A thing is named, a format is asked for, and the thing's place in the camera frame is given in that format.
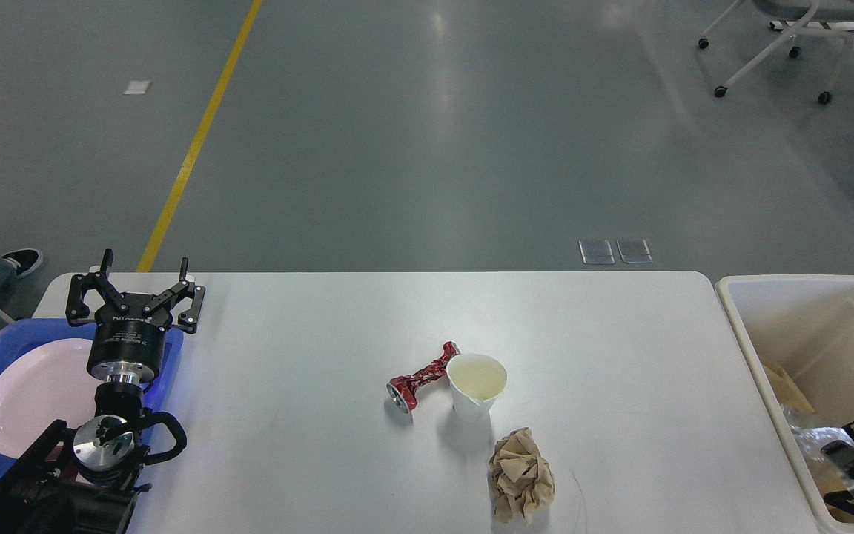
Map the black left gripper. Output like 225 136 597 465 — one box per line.
65 248 206 383

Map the aluminium foil tray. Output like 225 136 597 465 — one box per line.
785 410 852 494

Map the large brown paper bag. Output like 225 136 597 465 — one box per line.
760 359 816 415

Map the pink plate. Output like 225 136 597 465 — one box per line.
0 338 99 458

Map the brown paper ball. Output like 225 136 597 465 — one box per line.
489 428 556 524

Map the white paper cup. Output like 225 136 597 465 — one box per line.
446 354 508 423

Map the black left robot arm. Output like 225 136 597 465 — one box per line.
0 249 206 533

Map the beige plastic bin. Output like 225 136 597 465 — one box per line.
715 274 854 533

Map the black sneaker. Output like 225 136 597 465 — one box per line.
2 248 44 278

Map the white floor tape patch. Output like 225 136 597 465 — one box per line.
122 80 152 96

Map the crushed red can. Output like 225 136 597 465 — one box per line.
386 340 461 415

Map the clear floor plate right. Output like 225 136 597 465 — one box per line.
616 239 654 264

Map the clear floor plate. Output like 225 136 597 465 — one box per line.
616 239 654 264
578 240 616 265

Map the clear floor plate left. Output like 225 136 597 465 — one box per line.
578 240 616 265

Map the white office chair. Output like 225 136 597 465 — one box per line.
712 1 854 105

